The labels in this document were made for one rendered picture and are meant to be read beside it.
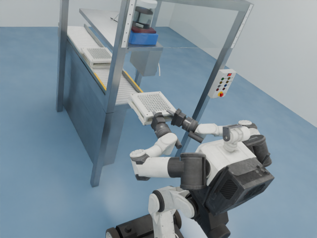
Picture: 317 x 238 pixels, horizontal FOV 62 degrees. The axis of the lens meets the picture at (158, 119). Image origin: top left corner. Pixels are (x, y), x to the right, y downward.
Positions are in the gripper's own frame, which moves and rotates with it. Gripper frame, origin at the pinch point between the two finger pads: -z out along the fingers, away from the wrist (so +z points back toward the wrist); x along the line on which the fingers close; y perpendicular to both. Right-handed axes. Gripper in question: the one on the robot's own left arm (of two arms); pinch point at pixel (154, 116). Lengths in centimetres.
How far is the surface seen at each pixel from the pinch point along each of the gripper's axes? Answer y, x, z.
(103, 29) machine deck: -24, -26, -60
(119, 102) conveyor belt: -9.2, 19.2, -38.4
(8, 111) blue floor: -89, 109, -137
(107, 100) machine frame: -21.4, 10.7, -30.2
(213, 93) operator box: 75, 11, -41
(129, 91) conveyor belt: 2, 18, -51
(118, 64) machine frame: -18.9, -17.7, -29.6
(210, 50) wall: 287, 101, -328
